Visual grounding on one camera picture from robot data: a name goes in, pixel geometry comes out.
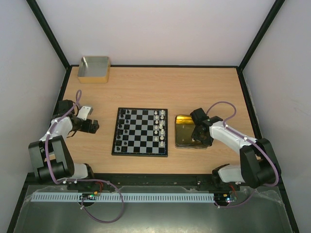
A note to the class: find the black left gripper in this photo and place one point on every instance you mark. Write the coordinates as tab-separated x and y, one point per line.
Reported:
94	128

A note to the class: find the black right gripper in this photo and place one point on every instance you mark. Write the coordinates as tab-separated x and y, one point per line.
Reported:
200	133

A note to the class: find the gold tin tray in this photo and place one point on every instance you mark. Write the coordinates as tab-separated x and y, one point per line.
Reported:
184	127

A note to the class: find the black white chess board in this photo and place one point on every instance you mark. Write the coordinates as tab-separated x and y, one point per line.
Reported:
141	132

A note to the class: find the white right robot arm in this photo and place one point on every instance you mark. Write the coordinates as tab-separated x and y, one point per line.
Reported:
258	165

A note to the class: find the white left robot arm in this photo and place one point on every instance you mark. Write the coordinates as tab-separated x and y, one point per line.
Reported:
50	156

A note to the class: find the silver metal tin box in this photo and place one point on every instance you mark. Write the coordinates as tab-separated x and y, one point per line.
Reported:
94	69

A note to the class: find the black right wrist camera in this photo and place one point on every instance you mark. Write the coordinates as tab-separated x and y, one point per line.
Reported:
198	115

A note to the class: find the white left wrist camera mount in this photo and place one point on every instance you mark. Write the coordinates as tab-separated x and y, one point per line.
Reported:
84	112

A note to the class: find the black aluminium frame rail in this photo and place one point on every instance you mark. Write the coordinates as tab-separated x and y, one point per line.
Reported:
199	182

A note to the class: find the white slotted cable duct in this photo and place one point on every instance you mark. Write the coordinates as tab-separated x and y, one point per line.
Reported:
125	197

